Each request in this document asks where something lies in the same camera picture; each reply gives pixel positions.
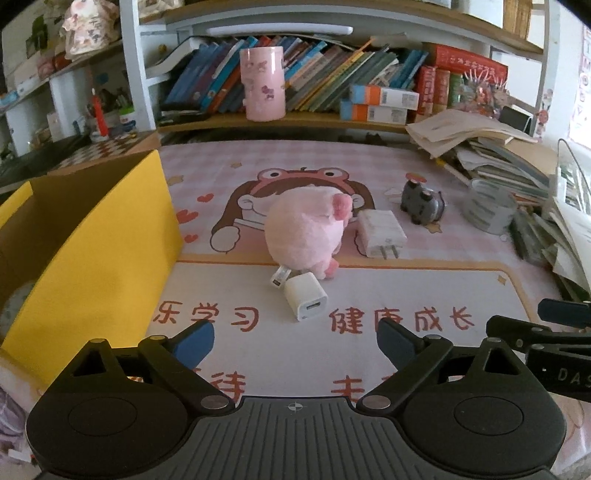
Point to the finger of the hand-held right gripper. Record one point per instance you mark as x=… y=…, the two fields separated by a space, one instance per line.
x=517 y=332
x=568 y=312

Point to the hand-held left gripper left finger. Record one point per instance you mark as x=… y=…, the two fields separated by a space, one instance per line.
x=196 y=341

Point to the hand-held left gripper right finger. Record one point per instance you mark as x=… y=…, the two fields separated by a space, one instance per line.
x=397 y=341

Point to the small white cube charger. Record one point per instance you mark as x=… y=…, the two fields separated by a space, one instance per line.
x=302 y=295

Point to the large white plug charger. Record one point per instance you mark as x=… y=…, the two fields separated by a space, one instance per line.
x=381 y=230

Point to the yellow cardboard box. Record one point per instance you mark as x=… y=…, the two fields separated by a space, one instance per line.
x=92 y=258

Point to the grey animal figurine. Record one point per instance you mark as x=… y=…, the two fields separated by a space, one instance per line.
x=420 y=203

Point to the pink pig plush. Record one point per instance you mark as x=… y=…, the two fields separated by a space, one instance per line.
x=300 y=230

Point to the pink printed desk mat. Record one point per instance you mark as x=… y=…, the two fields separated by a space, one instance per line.
x=415 y=286

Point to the small white adapter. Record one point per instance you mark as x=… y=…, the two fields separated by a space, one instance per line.
x=279 y=278

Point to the clear tape roll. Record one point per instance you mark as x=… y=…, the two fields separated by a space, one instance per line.
x=485 y=212

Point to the pile of papers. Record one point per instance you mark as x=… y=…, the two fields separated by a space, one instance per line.
x=485 y=138

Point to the lilac cloth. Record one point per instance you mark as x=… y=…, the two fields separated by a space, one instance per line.
x=9 y=424

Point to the wooden chessboard box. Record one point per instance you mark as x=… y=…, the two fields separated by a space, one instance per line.
x=106 y=150

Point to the orange white carton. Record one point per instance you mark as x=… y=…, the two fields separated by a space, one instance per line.
x=374 y=114
x=383 y=96

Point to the white cup with green lid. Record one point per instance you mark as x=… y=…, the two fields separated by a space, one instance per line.
x=128 y=121

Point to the pink cylindrical cup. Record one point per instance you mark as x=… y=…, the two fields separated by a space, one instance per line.
x=262 y=85

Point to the row of leaning books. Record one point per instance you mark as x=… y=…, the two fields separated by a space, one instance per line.
x=323 y=78

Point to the white bookshelf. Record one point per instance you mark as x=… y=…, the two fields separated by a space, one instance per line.
x=134 y=69

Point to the floral bunny doll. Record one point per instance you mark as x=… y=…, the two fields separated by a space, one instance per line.
x=87 y=25

